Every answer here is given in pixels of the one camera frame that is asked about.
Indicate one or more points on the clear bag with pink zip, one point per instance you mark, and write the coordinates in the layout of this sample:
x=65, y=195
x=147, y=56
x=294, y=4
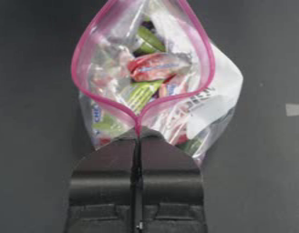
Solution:
x=216, y=91

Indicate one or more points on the light green wrapped candy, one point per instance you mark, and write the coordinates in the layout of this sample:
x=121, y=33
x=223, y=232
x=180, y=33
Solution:
x=141, y=94

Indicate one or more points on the red wrapped candy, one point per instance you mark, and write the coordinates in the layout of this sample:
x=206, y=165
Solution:
x=156, y=68

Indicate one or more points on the dark green wrapped candy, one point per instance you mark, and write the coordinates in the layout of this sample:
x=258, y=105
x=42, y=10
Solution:
x=149, y=41

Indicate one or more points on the white tape patch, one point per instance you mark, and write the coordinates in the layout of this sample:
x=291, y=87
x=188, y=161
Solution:
x=295, y=109

